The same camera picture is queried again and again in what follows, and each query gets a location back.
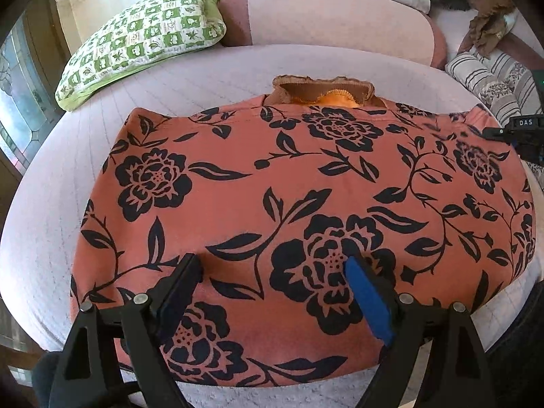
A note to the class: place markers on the brown crumpled clothes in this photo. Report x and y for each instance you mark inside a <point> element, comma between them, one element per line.
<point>488,21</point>

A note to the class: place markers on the stained glass window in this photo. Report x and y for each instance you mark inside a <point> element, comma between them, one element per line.
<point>17,106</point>

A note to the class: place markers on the pink bolster cushion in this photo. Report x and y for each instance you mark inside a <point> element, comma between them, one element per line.
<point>331,17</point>

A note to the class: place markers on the small striped floral pillow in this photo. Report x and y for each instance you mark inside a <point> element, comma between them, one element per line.
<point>471,72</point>

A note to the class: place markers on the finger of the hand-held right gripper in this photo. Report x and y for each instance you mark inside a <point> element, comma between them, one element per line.
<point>499,133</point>

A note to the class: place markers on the pale backrest with maroon band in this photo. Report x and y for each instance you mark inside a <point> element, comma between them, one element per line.
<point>450,21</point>

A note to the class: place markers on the large striped floral pillow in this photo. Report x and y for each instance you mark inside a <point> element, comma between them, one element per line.
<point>516,72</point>

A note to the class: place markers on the green checkered pillow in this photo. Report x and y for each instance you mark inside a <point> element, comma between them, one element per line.
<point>140,42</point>

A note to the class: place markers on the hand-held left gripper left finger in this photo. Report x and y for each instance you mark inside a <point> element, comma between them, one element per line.
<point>178,293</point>

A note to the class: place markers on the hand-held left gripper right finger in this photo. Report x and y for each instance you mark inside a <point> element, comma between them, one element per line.
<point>367,297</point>

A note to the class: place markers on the orange black floral blouse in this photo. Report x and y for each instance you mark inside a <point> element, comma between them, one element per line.
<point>255,170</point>

